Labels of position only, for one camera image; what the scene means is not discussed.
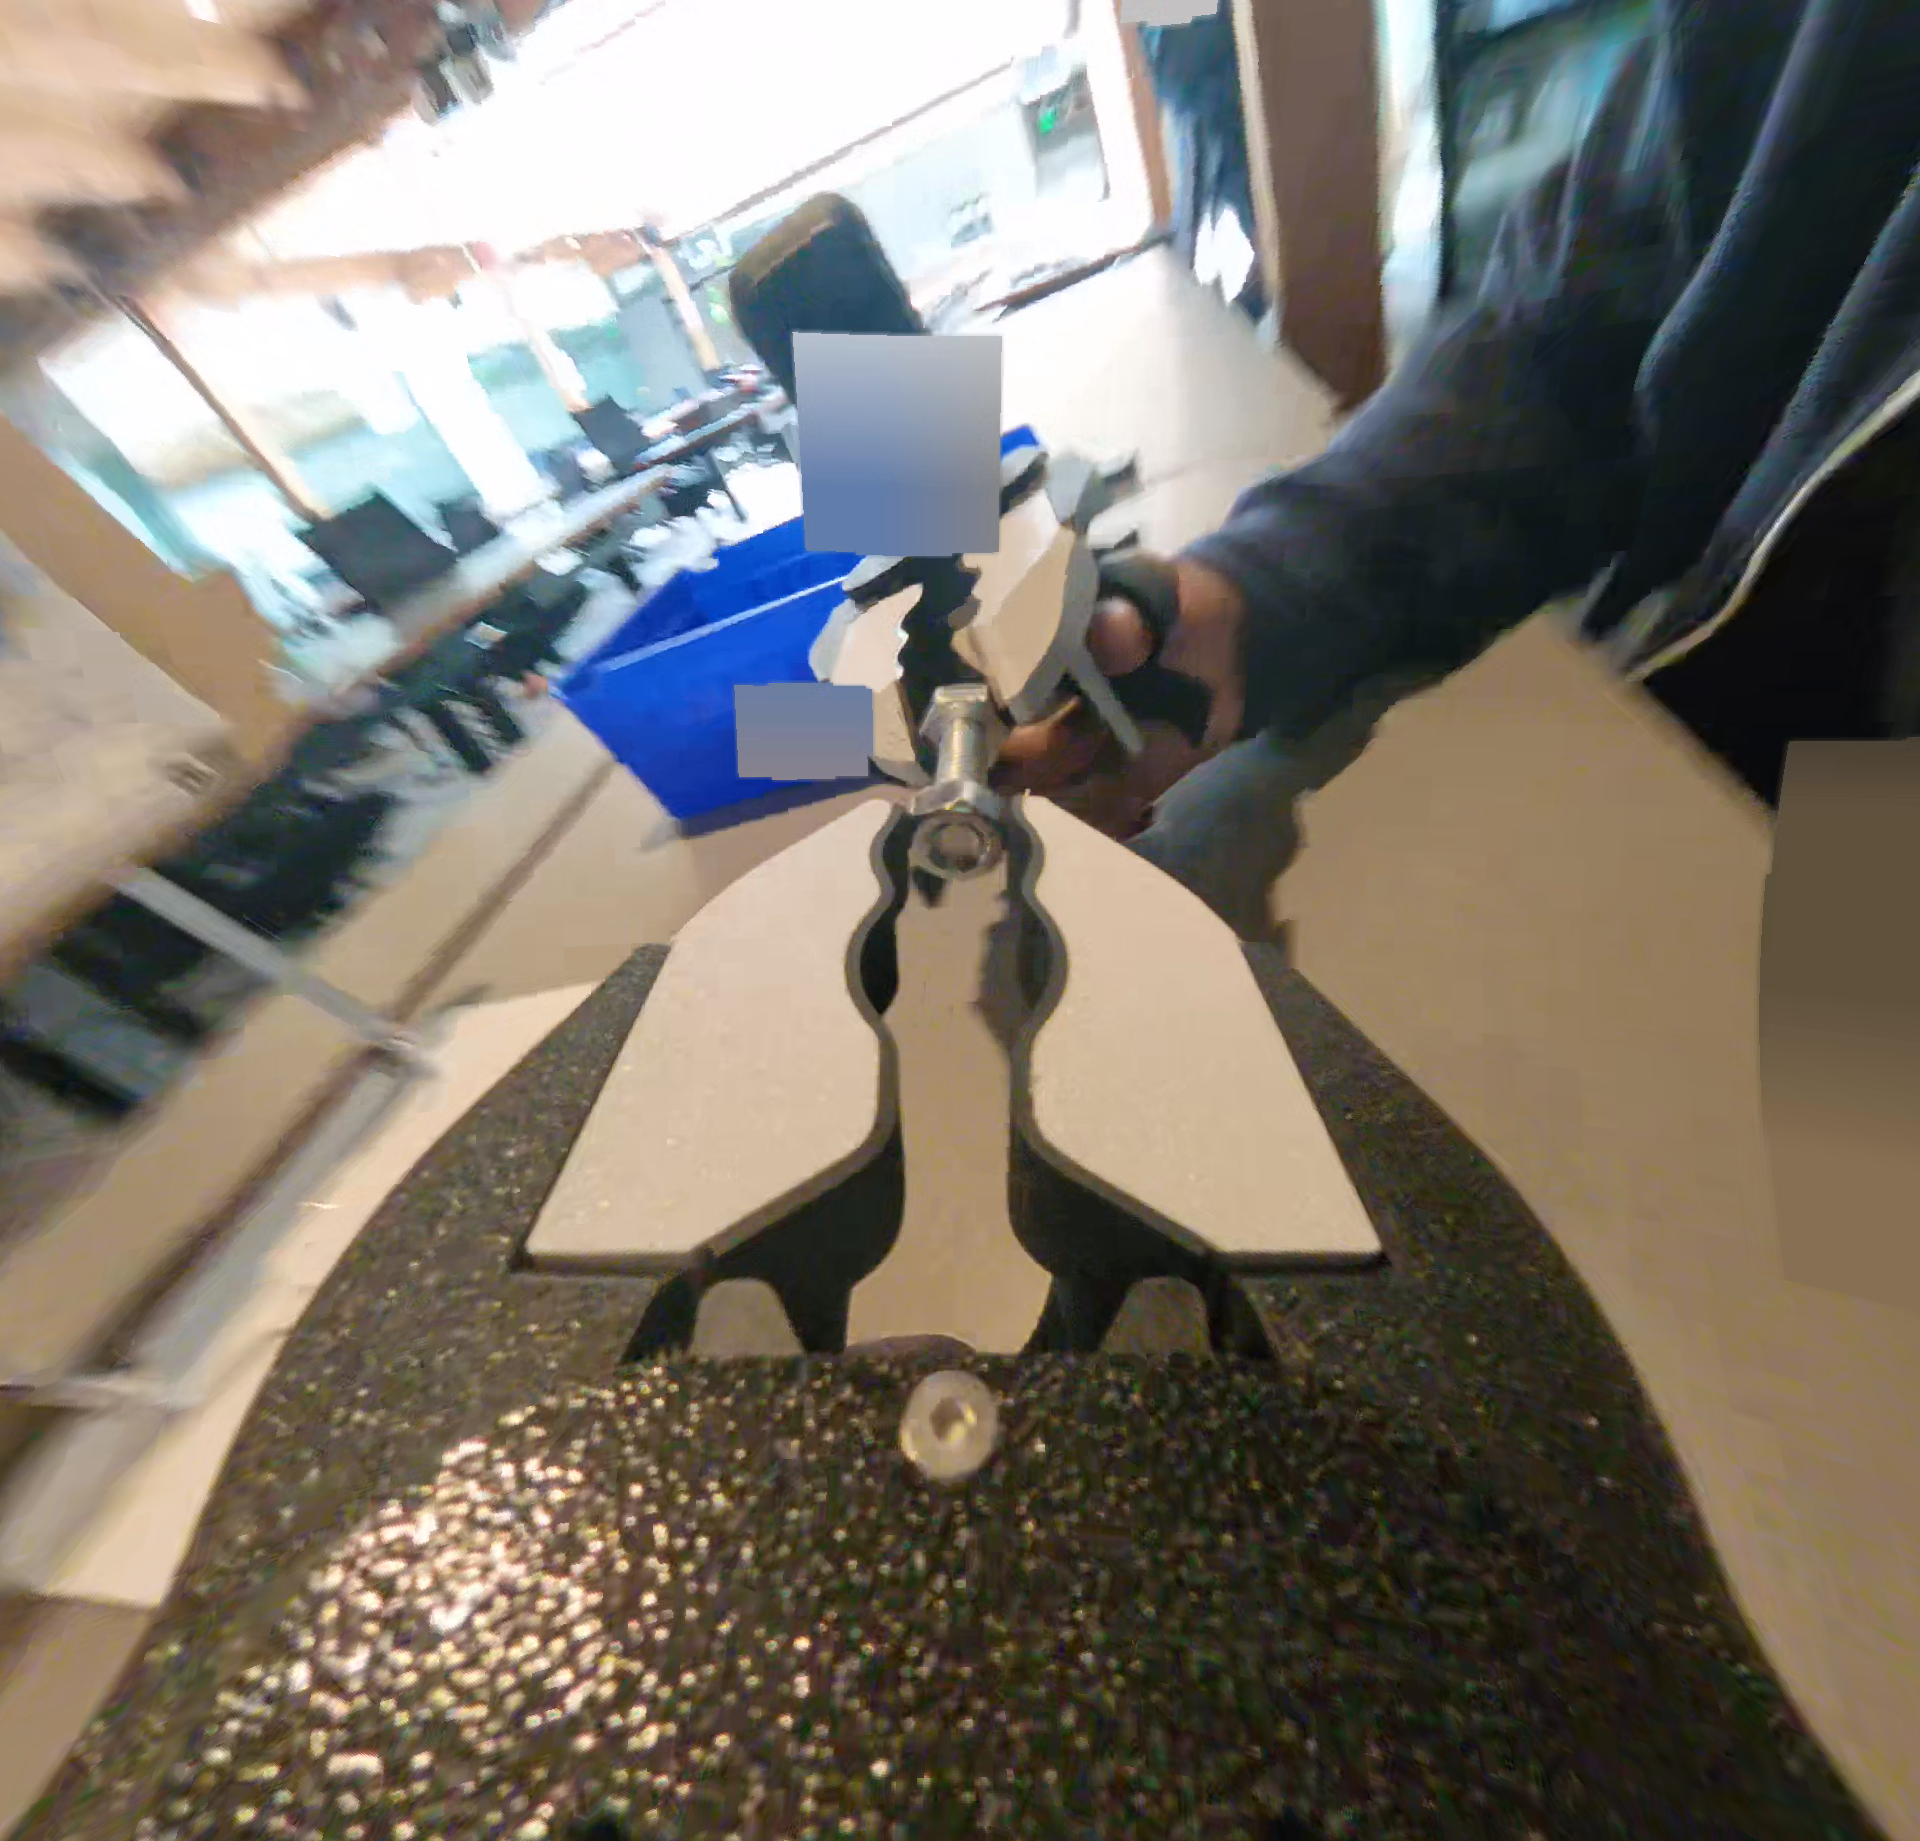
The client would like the black framed screen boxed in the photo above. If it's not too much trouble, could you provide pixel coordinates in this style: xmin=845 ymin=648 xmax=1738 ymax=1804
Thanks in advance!
xmin=1431 ymin=0 xmax=1644 ymax=303

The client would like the white table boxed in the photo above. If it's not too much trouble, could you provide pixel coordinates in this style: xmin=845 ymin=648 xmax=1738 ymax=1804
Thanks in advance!
xmin=930 ymin=263 xmax=1329 ymax=523

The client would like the printed paper sheet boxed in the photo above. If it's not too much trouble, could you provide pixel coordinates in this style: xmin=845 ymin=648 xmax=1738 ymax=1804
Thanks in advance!
xmin=0 ymin=536 xmax=228 ymax=897

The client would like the black mesh office chair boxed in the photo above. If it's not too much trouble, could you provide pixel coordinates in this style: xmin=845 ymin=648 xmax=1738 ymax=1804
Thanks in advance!
xmin=292 ymin=497 xmax=593 ymax=778

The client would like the brown cardboard panel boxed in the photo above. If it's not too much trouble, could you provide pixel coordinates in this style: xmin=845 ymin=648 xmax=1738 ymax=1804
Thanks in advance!
xmin=0 ymin=415 xmax=293 ymax=958

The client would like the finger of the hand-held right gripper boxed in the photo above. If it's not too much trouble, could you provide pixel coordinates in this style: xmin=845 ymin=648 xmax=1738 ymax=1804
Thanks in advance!
xmin=816 ymin=557 xmax=919 ymax=689
xmin=960 ymin=520 xmax=1097 ymax=738

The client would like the steel hex bolt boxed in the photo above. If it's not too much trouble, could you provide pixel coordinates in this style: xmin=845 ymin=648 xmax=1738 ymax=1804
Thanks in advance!
xmin=917 ymin=682 xmax=998 ymax=798

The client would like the white sign stand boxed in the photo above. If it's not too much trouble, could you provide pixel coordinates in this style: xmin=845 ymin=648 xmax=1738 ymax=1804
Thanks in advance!
xmin=0 ymin=865 xmax=602 ymax=1603

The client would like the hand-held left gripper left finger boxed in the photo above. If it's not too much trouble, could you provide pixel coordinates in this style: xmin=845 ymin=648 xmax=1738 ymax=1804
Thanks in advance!
xmin=523 ymin=797 xmax=909 ymax=1263

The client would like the person's right hand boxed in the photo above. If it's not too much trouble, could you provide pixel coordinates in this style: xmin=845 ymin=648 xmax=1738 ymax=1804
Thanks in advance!
xmin=995 ymin=553 xmax=1280 ymax=825

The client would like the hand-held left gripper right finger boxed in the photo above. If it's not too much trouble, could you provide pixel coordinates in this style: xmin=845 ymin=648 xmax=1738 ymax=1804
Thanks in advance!
xmin=1012 ymin=794 xmax=1384 ymax=1263

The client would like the large blue plastic bin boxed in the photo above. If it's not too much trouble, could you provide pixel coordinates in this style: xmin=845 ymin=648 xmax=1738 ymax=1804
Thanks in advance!
xmin=555 ymin=422 xmax=1053 ymax=823

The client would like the wooden pillar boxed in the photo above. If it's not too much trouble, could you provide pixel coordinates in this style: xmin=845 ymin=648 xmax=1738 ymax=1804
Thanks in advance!
xmin=1231 ymin=0 xmax=1388 ymax=409

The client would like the steel hex nut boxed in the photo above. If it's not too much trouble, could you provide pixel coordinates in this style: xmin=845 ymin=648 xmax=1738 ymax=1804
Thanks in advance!
xmin=899 ymin=778 xmax=1009 ymax=883

